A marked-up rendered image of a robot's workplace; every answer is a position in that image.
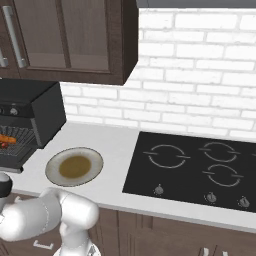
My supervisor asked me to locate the silver drawer handle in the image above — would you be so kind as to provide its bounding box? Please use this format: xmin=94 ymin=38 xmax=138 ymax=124
xmin=32 ymin=240 xmax=55 ymax=251

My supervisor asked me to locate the silver hob knob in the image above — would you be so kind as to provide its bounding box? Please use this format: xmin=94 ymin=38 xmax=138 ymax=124
xmin=153 ymin=183 xmax=165 ymax=196
xmin=237 ymin=195 xmax=251 ymax=209
xmin=204 ymin=191 xmax=218 ymax=205

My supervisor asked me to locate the toaster oven wire rack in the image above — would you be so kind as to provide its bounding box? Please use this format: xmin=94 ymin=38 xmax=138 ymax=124
xmin=0 ymin=125 xmax=37 ymax=158

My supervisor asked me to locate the black toaster oven door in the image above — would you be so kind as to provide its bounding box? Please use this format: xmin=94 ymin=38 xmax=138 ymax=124
xmin=0 ymin=148 xmax=37 ymax=174

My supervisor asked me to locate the black hob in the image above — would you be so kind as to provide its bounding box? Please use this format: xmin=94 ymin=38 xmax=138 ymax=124
xmin=121 ymin=130 xmax=256 ymax=214

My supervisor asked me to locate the dark wood glass cupboard door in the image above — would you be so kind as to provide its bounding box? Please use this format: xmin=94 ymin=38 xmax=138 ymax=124
xmin=12 ymin=0 xmax=125 ymax=77

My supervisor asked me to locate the long silver cupboard handle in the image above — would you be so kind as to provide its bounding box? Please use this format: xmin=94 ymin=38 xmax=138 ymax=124
xmin=2 ymin=5 xmax=27 ymax=69

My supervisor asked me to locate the black toaster oven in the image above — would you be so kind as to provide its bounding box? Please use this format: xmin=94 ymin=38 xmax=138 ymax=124
xmin=0 ymin=78 xmax=67 ymax=174

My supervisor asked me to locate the orange kebab skewer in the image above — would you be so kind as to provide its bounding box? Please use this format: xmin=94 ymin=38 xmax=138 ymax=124
xmin=0 ymin=133 xmax=18 ymax=150

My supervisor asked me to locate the grey plate with brown centre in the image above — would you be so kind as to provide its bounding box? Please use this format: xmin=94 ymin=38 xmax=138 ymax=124
xmin=44 ymin=146 xmax=105 ymax=188

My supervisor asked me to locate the grey range hood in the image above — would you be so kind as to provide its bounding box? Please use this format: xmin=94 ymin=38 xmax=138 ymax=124
xmin=135 ymin=0 xmax=256 ymax=10

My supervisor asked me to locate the dark wood base cupboard door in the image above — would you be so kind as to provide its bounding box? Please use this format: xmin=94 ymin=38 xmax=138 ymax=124
xmin=117 ymin=210 xmax=214 ymax=256
xmin=213 ymin=229 xmax=256 ymax=256

